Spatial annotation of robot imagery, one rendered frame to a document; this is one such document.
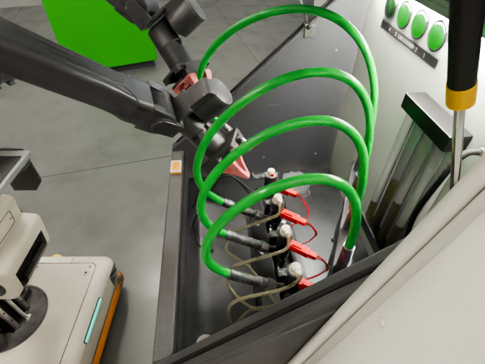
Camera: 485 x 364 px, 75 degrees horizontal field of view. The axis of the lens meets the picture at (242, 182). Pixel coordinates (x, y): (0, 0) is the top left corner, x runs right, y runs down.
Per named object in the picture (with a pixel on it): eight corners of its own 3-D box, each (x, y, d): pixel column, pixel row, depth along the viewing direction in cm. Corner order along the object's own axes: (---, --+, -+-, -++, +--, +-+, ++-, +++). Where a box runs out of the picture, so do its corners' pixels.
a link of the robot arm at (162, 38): (155, 35, 74) (140, 31, 68) (176, 14, 71) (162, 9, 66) (172, 61, 74) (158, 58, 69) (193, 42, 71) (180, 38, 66)
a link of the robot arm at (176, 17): (138, 4, 72) (121, 7, 64) (173, -33, 67) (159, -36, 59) (175, 50, 76) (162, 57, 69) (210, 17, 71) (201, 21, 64)
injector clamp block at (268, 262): (245, 233, 92) (245, 197, 82) (278, 230, 93) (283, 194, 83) (263, 360, 68) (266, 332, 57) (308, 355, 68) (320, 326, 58)
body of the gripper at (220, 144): (237, 150, 62) (210, 124, 59) (203, 173, 67) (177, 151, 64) (242, 131, 67) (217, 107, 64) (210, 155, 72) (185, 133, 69)
